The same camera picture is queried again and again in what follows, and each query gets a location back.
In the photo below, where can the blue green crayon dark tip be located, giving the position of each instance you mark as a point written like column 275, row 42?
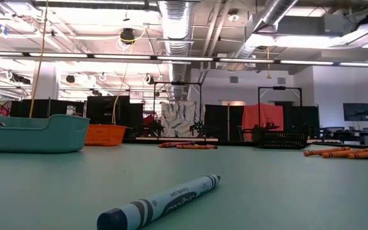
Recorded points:
column 158, row 204

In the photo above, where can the white leaf patterned cloth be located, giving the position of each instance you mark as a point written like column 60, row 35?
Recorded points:
column 179, row 118

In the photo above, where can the small black green robot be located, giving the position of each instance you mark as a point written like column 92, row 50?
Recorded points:
column 197, row 127

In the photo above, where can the small black robot rig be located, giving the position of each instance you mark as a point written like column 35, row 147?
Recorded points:
column 153, row 129

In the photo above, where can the long ceiling light bar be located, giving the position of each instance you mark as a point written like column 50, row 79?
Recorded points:
column 184, row 58

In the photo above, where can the tall black partition panel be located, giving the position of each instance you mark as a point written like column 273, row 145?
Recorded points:
column 104, row 110

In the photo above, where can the orange plastic basket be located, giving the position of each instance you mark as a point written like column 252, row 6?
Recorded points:
column 105, row 135

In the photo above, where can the orange red hanging cloth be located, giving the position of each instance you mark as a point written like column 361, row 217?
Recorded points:
column 267, row 116

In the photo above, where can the black ceiling dome fixture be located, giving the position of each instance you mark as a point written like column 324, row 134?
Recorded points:
column 127, row 36

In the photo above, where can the black plastic mesh basket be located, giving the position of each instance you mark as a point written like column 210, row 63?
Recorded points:
column 281, row 140

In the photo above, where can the small white container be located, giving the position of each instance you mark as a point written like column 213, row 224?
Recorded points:
column 71, row 110

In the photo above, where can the white pillar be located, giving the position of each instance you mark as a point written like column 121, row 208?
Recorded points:
column 48, row 86

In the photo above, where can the low black partition panel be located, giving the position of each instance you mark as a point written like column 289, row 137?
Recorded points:
column 43, row 108

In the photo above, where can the teal plastic bin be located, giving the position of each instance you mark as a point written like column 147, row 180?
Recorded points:
column 27, row 137

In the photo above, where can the dark computer monitor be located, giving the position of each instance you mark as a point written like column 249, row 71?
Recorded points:
column 358, row 111

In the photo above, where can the black table edge rail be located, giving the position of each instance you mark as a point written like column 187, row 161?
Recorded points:
column 131, row 141

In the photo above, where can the ribbed silver ceiling duct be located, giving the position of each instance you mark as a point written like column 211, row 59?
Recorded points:
column 176, row 28

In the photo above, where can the smooth silver ceiling duct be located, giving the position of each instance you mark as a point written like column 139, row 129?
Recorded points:
column 276, row 12

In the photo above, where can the grey rectangular ceiling duct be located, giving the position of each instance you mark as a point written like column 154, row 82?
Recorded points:
column 305, row 25

